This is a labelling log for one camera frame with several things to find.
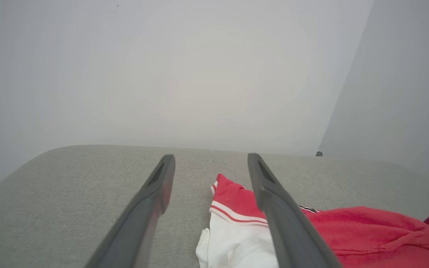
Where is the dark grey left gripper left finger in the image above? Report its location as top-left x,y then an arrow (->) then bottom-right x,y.
85,154 -> 176,268

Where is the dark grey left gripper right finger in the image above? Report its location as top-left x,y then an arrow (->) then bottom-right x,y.
247,153 -> 343,268

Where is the red and white garment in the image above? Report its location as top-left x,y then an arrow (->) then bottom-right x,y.
195,173 -> 429,268

